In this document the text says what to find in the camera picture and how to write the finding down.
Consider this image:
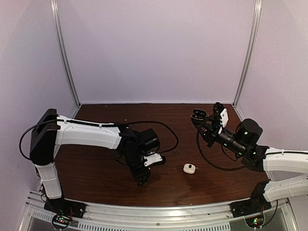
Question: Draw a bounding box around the black braided cable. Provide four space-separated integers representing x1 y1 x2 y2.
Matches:
196 115 248 171
19 121 180 164

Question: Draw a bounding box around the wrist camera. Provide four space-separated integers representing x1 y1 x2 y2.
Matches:
213 102 229 128
143 153 166 167

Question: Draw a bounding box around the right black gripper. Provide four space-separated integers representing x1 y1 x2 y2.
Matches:
193 116 247 157

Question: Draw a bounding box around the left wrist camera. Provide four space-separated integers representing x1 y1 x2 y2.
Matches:
143 153 166 167

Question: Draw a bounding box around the right circuit board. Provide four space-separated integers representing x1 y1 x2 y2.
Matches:
245 216 265 229

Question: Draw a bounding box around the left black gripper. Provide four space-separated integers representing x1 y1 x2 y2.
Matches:
123 151 152 183

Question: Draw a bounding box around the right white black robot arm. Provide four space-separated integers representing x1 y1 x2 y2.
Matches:
191 113 308 213

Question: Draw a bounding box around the left aluminium frame post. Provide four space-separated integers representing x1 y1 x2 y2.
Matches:
50 0 81 107

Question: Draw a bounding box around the aluminium frame post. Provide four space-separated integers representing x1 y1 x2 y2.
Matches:
50 0 81 107
232 0 262 108

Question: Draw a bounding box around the left black braided cable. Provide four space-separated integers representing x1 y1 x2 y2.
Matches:
19 121 180 164

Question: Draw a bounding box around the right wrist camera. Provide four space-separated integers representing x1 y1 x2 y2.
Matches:
213 102 229 128

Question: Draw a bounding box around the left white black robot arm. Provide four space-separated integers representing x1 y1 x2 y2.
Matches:
29 108 166 214

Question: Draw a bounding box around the white earbud charging case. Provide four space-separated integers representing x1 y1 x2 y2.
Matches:
183 163 196 174

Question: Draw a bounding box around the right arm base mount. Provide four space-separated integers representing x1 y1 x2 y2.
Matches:
230 197 271 218

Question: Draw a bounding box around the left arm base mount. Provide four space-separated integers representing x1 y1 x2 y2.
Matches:
44 198 86 218

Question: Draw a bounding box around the right aluminium frame post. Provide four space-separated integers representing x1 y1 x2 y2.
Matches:
232 0 262 108

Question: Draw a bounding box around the right black braided cable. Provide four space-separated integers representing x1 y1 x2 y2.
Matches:
196 115 248 171

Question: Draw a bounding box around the black earbud charging case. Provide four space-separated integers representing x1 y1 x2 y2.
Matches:
191 109 207 121

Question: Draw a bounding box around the aluminium front rail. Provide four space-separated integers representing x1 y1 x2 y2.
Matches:
17 191 299 231

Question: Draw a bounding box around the left circuit board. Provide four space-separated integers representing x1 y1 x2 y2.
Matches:
51 215 72 229

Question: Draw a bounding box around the circuit board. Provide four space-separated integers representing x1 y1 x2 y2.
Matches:
245 216 265 229
51 215 72 229

